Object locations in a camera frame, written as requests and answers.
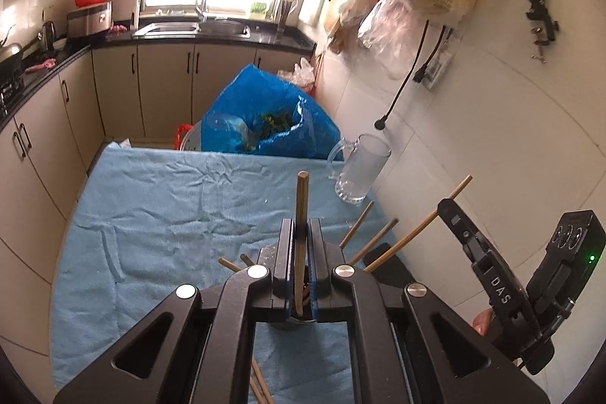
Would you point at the black chopstick holder cup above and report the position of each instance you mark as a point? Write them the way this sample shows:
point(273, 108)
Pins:
point(396, 267)

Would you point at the single wooden chopstick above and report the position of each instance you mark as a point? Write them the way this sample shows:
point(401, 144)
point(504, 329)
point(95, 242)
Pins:
point(302, 205)

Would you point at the wall power socket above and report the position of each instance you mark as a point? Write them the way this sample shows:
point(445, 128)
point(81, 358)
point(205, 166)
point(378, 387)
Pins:
point(438, 65)

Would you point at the gas stove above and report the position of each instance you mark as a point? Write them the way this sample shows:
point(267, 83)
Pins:
point(8, 94)

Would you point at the countertop chopstick holder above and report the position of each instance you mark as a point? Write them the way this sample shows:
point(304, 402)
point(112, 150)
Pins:
point(285, 16)

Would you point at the beige lower kitchen cabinets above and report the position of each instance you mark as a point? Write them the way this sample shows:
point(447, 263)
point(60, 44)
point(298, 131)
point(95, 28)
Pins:
point(118, 91)

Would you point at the black wok with lid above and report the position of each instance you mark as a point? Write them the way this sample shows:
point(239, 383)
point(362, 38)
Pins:
point(14, 58)

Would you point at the person's right hand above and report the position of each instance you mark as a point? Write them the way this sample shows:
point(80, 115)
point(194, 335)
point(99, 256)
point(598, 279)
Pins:
point(485, 321)

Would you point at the red bucket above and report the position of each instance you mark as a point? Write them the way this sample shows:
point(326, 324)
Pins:
point(185, 136)

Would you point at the crumpled clear plastic bag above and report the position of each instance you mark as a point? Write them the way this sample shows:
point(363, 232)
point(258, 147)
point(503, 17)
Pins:
point(298, 75)

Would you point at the silver rice cooker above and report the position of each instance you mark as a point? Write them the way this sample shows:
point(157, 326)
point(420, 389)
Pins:
point(89, 21)

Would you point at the blue table cloth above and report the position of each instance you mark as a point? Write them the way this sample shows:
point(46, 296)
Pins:
point(165, 219)

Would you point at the sink faucet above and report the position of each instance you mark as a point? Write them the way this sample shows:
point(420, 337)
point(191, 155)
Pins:
point(202, 4)

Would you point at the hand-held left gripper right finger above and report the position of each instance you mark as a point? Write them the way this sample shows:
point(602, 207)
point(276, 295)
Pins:
point(374, 304)

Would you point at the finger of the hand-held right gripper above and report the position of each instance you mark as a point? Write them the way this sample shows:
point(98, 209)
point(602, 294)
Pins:
point(492, 281)

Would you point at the blue plastic bag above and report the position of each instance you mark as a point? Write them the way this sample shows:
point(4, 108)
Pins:
point(265, 101)

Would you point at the group of wooden chopsticks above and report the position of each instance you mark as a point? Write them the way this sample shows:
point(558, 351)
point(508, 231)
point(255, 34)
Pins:
point(416, 226)

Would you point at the steel sink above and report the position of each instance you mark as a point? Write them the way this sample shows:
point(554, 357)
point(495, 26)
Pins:
point(189, 29)

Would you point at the metal kettle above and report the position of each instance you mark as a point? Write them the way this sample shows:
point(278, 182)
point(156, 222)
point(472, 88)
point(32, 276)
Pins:
point(47, 36)

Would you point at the white bottle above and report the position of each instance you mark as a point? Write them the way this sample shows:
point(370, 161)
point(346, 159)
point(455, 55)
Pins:
point(135, 13)

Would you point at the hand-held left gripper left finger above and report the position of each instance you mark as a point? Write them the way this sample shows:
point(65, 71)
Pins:
point(227, 304)

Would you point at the black kitchen countertop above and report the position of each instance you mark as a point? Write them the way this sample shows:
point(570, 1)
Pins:
point(284, 40)

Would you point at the clear glass mug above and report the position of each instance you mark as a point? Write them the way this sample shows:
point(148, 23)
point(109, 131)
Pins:
point(362, 167)

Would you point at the pink cloth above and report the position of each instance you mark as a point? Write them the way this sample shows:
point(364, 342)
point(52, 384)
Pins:
point(41, 66)
point(118, 30)

